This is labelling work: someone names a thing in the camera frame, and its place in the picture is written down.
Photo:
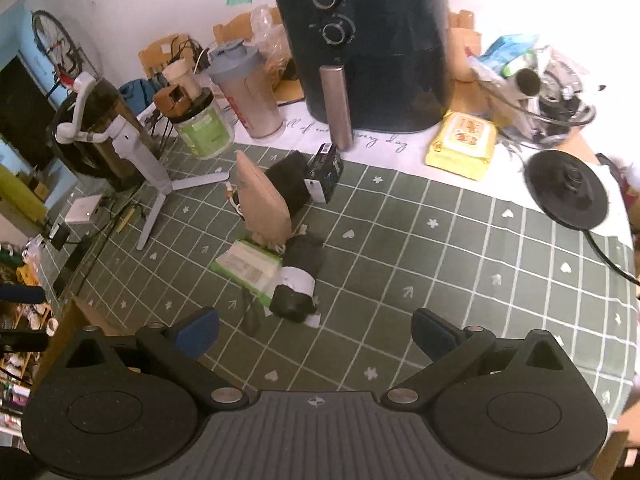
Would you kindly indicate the green grid tablecloth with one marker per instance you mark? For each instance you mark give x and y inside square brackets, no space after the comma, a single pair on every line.
[450,270]

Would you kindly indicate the white phone tripod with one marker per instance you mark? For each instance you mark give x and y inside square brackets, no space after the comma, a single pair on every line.
[132,155]

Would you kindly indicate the small black adapter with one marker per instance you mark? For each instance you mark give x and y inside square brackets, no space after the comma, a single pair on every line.
[59,235]

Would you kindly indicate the white tube with black end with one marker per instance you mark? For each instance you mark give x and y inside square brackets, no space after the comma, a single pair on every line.
[525,82]

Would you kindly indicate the brown fabric pouch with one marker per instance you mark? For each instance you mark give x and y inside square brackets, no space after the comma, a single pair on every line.
[262,200]

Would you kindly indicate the yellow pen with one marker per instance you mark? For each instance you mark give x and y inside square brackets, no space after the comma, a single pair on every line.
[125,217]

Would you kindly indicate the white power adapter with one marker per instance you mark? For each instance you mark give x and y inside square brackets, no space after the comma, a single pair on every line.
[81,210]

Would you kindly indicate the green wipes pack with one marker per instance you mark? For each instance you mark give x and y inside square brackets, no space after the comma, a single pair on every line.
[245,265]

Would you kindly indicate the black kettle base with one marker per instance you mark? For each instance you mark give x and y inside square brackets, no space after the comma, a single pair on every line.
[565,190]

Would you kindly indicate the green label jar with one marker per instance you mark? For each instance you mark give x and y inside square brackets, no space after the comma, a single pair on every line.
[205,130]

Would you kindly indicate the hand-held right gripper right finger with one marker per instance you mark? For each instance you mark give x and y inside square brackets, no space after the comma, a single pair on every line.
[430,332]

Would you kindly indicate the clear plastic bag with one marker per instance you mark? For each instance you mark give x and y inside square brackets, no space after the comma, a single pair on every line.
[265,30]

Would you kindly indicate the clear glass bowl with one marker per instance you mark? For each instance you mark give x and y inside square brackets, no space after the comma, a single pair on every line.
[565,110]

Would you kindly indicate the dark glass pot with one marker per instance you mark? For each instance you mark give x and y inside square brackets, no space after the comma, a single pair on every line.
[100,110]

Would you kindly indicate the black sock with white label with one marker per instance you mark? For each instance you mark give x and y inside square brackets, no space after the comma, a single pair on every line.
[300,260]

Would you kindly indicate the cream plastic bottle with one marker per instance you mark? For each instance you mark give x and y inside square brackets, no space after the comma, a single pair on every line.
[181,77]

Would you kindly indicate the wooden chair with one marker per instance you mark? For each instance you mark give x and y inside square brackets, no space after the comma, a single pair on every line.
[232,27]
[155,55]

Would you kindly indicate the brown cardboard box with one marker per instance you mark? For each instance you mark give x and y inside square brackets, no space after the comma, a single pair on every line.
[70,320]

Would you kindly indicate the pile of colourful packets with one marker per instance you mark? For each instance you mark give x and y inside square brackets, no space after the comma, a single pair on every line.
[20,270]

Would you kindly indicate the teal snack packet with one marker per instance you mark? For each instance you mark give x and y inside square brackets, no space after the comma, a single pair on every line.
[510,47]

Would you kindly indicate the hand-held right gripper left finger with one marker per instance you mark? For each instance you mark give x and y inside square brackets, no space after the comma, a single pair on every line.
[197,332]

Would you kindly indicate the small black box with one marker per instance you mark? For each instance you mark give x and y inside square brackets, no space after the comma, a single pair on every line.
[325,172]

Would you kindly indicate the yellow wet wipes pack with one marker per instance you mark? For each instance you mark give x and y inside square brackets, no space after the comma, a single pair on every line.
[462,142]

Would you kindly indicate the black power strip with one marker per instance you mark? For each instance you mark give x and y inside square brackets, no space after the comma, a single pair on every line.
[75,260]

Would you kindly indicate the tan cardboard carton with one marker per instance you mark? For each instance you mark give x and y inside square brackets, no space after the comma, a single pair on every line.
[462,50]

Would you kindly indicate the blue bag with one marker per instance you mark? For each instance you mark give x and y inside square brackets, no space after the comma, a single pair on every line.
[137,95]

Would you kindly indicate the small brown wooden box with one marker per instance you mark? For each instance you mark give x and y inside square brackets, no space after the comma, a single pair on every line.
[172,102]

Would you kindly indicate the black air fryer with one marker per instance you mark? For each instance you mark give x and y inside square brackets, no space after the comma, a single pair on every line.
[380,60]

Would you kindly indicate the grey shaker bottle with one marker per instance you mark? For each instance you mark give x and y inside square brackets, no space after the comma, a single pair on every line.
[250,100]

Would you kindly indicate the black screen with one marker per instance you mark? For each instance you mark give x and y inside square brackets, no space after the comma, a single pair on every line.
[20,105]

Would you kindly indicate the dark grey sock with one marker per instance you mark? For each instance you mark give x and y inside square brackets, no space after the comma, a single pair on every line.
[252,320]

